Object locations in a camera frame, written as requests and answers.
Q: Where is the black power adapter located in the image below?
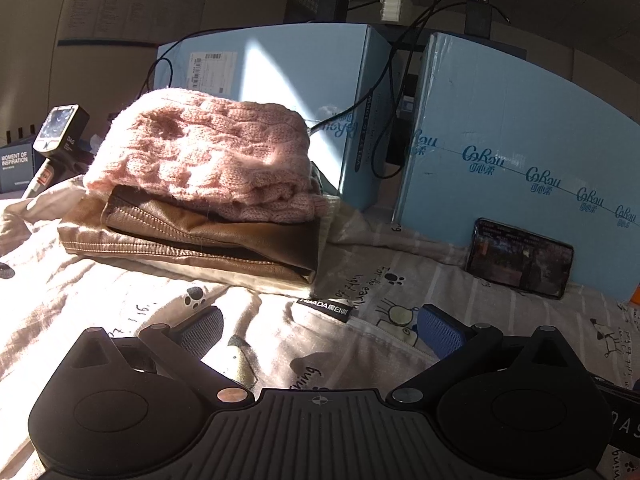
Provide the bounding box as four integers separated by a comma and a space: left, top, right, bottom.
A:
320, 0, 349, 23
464, 0, 493, 38

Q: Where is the small light blue cardboard box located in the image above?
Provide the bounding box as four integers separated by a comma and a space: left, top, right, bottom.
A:
155, 24, 396, 213

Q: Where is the printed striped bed sheet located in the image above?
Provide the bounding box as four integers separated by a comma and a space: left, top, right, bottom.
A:
0, 175, 640, 480

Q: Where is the wall poster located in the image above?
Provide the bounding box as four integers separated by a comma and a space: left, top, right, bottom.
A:
55, 0, 211, 48

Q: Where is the white power strip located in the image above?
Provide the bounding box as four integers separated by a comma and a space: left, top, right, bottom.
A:
380, 0, 416, 23

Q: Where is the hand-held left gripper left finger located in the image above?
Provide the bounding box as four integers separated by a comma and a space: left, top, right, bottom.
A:
65, 305, 256, 409

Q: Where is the black handheld device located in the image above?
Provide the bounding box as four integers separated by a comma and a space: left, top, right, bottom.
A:
20, 104, 91, 201

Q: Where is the black smartphone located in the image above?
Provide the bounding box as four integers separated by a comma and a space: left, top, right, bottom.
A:
465, 217, 575, 301

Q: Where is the pink knitted sweater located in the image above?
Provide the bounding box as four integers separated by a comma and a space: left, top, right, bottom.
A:
82, 87, 328, 223

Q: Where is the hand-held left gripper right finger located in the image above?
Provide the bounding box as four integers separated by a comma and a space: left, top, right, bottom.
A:
386, 303, 580, 408

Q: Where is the large light blue cardboard box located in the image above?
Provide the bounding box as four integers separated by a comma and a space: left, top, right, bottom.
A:
392, 31, 640, 306

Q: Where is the brown leather jacket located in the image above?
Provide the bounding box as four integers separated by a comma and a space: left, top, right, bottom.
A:
57, 185, 326, 286

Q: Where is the dark blue printed box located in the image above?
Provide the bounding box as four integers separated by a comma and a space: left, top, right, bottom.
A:
0, 135, 46, 195

